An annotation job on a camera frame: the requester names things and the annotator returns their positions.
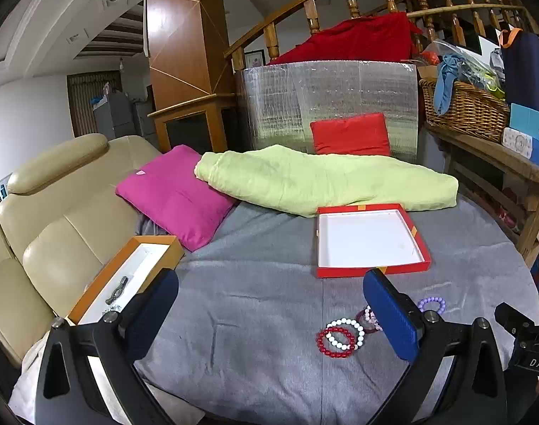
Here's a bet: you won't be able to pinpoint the grey blanket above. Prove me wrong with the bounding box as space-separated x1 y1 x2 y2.
134 195 539 425

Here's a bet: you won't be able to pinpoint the red bead bracelet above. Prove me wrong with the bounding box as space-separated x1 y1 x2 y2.
316 327 356 359

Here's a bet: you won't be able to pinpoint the orange cardboard box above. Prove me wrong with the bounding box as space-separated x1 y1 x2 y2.
68 236 184 326

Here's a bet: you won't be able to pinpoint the grey metal cabinets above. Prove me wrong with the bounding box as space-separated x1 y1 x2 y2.
92 91 157 142

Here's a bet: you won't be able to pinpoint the wicker basket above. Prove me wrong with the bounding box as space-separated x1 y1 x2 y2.
419 77 511 143

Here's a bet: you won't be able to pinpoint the silver foil insulation panel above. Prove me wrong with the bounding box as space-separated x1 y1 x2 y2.
235 59 421 164

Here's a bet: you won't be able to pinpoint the white patterned box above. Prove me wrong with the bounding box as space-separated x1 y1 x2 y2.
502 127 539 169

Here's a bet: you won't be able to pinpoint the wooden cabinet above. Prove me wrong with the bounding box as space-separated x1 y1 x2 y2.
147 93 248 155

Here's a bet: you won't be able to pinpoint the red cardboard box lid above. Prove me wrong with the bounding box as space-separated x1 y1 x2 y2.
316 204 432 279

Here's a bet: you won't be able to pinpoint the white bead bracelet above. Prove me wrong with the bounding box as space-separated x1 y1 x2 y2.
326 317 365 350

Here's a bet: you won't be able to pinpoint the blue cloth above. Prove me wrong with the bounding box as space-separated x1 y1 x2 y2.
433 54 462 116

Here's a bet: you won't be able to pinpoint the purple bead bracelet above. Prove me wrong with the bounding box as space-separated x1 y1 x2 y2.
417 296 447 315

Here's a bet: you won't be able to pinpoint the navy bag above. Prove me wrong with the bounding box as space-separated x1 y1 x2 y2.
500 29 539 113

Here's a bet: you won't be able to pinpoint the blue cardboard box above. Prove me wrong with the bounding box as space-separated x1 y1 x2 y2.
510 103 539 142

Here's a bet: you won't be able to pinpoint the light green quilt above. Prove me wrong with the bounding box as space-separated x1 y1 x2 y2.
194 144 460 217

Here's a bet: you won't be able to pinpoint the magenta pillow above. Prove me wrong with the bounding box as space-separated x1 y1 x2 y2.
115 144 239 252

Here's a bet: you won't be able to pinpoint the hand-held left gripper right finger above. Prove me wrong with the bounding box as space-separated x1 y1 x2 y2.
362 268 509 425

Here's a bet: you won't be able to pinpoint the clear plastic bag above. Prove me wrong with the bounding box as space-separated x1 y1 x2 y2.
429 39 505 94

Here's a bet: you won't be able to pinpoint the wooden stair railing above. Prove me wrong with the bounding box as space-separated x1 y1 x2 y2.
224 0 539 72

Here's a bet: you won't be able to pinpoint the red cloth bundle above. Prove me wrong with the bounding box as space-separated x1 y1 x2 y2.
269 12 423 66

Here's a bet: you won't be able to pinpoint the beige leather sofa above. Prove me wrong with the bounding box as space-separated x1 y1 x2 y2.
0 133 164 368

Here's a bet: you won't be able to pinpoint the white cloth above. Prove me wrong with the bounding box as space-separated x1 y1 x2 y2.
8 336 93 425

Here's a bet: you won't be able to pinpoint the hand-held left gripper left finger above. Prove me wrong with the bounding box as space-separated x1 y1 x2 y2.
34 268 180 425

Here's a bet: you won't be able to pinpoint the wooden pillar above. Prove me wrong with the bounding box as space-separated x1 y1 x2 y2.
145 0 237 111

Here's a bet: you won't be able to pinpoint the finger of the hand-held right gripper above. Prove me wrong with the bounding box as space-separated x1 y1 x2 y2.
494 302 539 341

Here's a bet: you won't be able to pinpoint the wooden bench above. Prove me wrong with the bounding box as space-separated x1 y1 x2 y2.
424 121 539 268

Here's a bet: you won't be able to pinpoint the red pillow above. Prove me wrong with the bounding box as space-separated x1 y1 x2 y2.
310 113 392 157

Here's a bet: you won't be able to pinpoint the pink crystal bead bracelet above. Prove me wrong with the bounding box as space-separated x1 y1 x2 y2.
355 305 382 335

